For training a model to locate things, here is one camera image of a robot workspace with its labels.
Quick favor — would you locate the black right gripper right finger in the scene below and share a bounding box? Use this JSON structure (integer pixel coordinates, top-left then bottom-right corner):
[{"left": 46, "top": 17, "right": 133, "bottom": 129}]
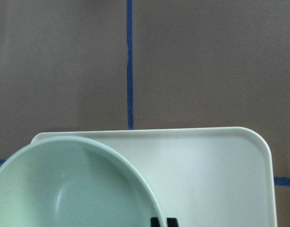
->
[{"left": 167, "top": 218, "right": 179, "bottom": 227}]

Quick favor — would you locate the green bowl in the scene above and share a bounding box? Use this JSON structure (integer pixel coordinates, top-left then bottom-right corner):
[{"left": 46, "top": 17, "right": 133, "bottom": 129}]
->
[{"left": 0, "top": 137, "right": 167, "bottom": 227}]

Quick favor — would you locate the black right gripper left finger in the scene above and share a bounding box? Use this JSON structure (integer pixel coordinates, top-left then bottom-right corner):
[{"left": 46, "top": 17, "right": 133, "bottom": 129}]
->
[{"left": 150, "top": 217, "right": 161, "bottom": 227}]

